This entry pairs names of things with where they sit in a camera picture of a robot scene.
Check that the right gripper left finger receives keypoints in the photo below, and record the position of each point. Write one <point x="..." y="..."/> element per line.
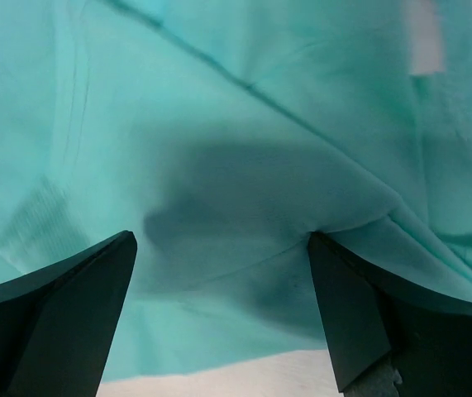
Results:
<point x="57" y="323"/>

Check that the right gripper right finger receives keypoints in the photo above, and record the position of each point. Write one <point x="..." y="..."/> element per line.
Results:
<point x="387" y="336"/>

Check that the teal t shirt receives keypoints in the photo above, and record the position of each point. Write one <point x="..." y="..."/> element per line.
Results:
<point x="224" y="133"/>

